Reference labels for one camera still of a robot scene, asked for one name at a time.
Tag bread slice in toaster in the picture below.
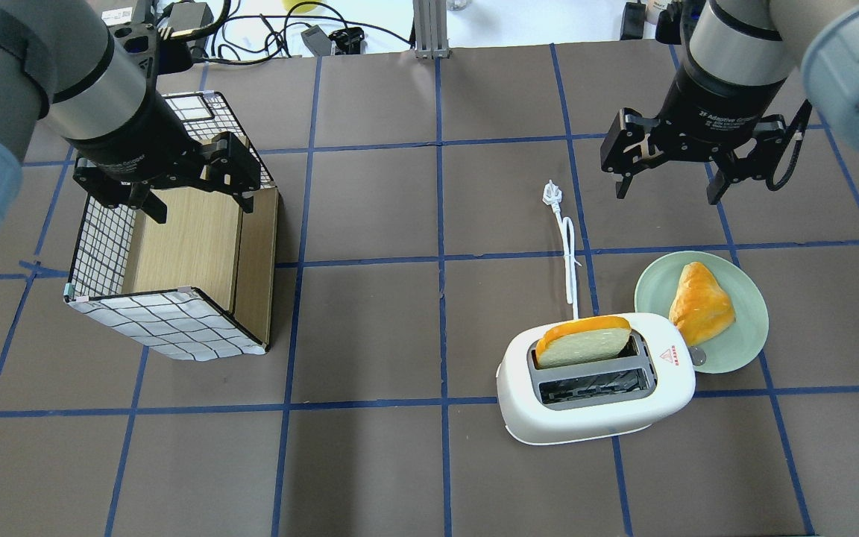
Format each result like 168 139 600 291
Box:
534 315 632 369

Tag black cables and adapters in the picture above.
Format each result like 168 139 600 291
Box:
101 0 415 66

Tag wire and wood shelf box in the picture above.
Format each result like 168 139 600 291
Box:
64 91 280 362

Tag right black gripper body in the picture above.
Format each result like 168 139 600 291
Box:
649 69 773 166

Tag white toaster power cord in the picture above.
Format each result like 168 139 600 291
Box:
541 180 583 323

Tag golden bread bun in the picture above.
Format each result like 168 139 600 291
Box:
668 261 736 347

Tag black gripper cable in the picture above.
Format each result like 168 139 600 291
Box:
765 97 814 192

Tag aluminium frame post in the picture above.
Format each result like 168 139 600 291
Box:
412 0 451 59

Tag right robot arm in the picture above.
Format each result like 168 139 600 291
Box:
600 1 859 204

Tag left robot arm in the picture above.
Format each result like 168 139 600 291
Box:
0 1 262 227

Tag white toaster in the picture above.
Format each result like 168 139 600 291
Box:
497 313 695 445

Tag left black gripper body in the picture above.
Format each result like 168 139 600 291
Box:
72 91 201 190

